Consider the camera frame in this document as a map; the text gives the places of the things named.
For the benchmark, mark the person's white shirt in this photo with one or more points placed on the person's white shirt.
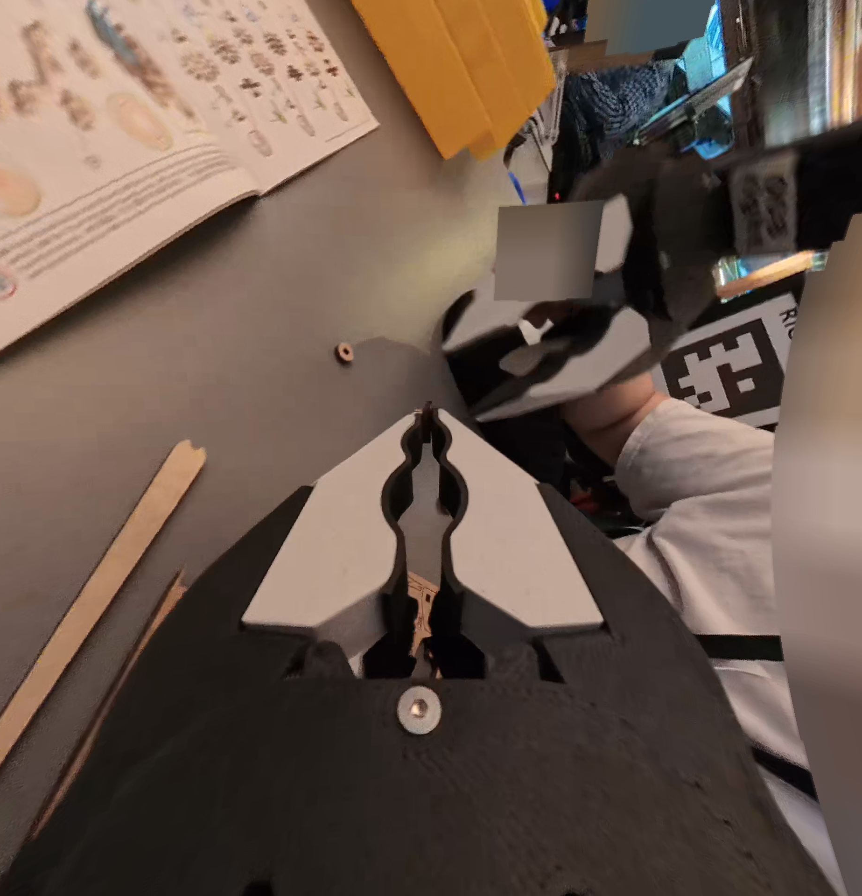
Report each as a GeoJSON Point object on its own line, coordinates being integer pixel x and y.
{"type": "Point", "coordinates": [704, 504]}

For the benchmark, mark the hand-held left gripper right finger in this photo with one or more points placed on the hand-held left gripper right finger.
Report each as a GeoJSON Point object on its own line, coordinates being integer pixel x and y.
{"type": "Point", "coordinates": [522, 560]}

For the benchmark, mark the pointed wooden stick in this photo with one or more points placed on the pointed wooden stick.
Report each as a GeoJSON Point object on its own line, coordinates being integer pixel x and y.
{"type": "Point", "coordinates": [102, 581]}

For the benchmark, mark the printed marker tag screen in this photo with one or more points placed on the printed marker tag screen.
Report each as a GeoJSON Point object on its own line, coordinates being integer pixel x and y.
{"type": "Point", "coordinates": [725, 364]}

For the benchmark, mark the laser-cut wooden parts sheet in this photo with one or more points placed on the laser-cut wooden parts sheet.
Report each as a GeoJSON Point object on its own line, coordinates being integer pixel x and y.
{"type": "Point", "coordinates": [123, 672]}

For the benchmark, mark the wooden key-shaped part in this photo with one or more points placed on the wooden key-shaped part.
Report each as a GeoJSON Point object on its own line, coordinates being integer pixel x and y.
{"type": "Point", "coordinates": [429, 420]}

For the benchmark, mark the yellow plastic bin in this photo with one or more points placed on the yellow plastic bin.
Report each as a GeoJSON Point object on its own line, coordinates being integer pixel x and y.
{"type": "Point", "coordinates": [473, 70]}

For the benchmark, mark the illustrated instruction booklet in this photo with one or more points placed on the illustrated instruction booklet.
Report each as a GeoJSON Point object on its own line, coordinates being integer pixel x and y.
{"type": "Point", "coordinates": [123, 175]}

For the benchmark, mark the person's right forearm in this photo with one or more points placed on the person's right forearm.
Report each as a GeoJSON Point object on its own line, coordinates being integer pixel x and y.
{"type": "Point", "coordinates": [613, 420]}

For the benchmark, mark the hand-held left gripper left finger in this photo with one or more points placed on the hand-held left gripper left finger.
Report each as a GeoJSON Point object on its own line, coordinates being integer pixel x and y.
{"type": "Point", "coordinates": [326, 560]}

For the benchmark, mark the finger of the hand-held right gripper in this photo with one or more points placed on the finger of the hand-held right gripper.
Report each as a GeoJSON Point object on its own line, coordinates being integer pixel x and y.
{"type": "Point", "coordinates": [480, 325]}
{"type": "Point", "coordinates": [599, 350]}

